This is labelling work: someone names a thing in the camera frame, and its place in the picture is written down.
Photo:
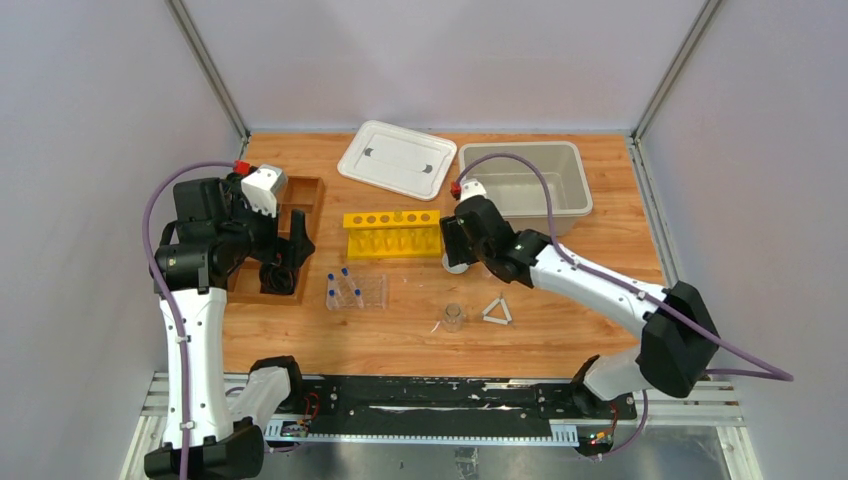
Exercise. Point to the small clear glass jar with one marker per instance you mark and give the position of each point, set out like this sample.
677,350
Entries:
453,318

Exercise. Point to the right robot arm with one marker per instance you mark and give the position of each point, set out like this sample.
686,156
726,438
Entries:
676,334

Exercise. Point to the white clay triangle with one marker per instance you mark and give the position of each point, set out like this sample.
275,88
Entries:
497,312

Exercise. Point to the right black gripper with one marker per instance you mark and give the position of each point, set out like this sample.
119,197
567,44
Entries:
453,234

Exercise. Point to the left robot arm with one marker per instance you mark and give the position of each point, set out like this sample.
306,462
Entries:
220,223

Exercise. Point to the yellow test tube rack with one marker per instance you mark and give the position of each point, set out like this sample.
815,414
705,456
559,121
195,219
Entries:
375,235

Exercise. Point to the beige plastic bin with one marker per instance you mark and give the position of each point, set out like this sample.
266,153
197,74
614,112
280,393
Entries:
516,190

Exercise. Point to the white porcelain dish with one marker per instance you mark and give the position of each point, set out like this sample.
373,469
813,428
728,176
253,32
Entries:
458,269

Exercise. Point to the wooden compartment tray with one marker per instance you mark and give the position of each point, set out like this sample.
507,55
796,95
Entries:
273,284

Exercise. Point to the white plastic bin lid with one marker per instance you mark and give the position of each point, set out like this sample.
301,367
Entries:
397,159

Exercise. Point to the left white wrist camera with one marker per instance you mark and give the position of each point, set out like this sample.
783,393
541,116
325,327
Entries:
261,187

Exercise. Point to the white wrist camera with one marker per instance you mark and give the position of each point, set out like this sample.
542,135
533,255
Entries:
261,187
466,189

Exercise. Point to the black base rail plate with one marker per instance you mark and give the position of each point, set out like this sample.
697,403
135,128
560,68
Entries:
445,410

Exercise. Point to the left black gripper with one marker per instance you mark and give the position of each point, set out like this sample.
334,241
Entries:
285,244

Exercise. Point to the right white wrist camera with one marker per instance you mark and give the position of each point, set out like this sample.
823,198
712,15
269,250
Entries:
466,189

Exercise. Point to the clear well plate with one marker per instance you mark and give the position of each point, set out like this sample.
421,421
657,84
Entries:
371,293

